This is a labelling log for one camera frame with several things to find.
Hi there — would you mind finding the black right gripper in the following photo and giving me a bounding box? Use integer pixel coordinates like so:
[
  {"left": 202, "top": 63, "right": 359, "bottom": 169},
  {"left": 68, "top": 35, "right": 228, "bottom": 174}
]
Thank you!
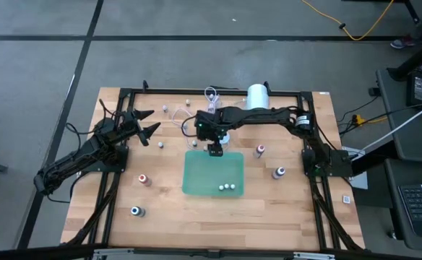
[{"left": 194, "top": 110, "right": 231, "bottom": 157}]

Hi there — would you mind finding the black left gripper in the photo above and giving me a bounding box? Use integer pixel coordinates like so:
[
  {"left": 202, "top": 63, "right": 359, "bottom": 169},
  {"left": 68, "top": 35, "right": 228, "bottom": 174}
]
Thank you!
[{"left": 115, "top": 109, "right": 162, "bottom": 147}]

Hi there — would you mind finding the pink-capped food colouring bottle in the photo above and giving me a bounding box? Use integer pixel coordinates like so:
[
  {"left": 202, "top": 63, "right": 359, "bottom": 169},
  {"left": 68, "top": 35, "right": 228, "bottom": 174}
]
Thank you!
[{"left": 253, "top": 144, "right": 267, "bottom": 160}]

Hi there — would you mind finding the red-capped food colouring bottle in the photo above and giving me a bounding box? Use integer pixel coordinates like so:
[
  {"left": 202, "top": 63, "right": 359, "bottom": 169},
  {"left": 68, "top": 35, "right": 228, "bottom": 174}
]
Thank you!
[{"left": 137, "top": 173, "right": 152, "bottom": 188}]

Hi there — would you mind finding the white cylindrical device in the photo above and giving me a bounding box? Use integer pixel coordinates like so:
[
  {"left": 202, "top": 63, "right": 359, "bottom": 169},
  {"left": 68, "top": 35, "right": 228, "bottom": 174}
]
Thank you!
[{"left": 246, "top": 83, "right": 270, "bottom": 111}]

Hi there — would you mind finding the blue-capped food colouring bottle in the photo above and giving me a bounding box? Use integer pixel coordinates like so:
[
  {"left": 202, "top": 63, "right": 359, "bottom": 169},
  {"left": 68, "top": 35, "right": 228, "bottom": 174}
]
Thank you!
[{"left": 130, "top": 205, "right": 147, "bottom": 218}]

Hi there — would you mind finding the translucent green plastic bin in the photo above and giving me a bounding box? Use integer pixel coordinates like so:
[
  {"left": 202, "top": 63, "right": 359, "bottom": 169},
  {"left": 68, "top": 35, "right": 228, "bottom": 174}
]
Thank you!
[{"left": 181, "top": 150, "right": 245, "bottom": 198}]

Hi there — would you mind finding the yellow power plug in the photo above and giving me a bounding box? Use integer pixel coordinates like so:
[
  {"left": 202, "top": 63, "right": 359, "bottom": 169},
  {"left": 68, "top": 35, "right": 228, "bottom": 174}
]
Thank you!
[{"left": 353, "top": 114, "right": 387, "bottom": 126}]

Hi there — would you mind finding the black horizontal bar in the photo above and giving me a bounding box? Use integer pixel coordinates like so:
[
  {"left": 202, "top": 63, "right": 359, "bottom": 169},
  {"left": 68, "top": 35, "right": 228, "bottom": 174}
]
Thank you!
[{"left": 0, "top": 242, "right": 422, "bottom": 260}]

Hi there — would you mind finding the white rod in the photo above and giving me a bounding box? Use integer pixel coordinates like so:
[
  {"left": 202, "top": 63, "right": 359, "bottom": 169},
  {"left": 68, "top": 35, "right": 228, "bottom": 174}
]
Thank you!
[{"left": 355, "top": 97, "right": 422, "bottom": 157}]

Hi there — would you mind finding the grey cart top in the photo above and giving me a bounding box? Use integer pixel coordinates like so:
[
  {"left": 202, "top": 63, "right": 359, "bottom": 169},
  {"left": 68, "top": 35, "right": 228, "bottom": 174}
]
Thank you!
[{"left": 376, "top": 67, "right": 422, "bottom": 164}]

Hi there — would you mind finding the black power adapter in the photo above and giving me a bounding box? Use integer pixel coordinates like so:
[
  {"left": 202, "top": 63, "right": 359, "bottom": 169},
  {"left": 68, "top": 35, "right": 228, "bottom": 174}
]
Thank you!
[{"left": 406, "top": 71, "right": 422, "bottom": 107}]

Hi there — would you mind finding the person's shoe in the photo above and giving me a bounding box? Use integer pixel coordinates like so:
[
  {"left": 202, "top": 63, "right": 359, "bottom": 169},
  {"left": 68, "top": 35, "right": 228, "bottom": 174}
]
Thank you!
[{"left": 390, "top": 35, "right": 416, "bottom": 50}]

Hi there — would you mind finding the black stand leg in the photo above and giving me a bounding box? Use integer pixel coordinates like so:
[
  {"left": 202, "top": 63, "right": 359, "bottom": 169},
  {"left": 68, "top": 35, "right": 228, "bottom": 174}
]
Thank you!
[{"left": 387, "top": 0, "right": 422, "bottom": 82}]

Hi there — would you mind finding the black aluminium table frame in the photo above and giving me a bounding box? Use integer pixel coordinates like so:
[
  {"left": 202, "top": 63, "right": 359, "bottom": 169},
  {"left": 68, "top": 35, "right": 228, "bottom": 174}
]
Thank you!
[{"left": 61, "top": 79, "right": 366, "bottom": 254}]

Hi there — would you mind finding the thin white cable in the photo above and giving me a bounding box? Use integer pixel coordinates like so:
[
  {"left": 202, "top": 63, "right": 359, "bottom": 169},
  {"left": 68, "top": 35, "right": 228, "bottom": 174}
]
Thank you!
[{"left": 171, "top": 85, "right": 248, "bottom": 152}]

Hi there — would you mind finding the yellow extension cable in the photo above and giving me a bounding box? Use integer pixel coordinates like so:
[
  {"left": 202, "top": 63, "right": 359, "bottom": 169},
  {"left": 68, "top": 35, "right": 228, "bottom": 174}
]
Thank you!
[{"left": 300, "top": 0, "right": 396, "bottom": 42}]

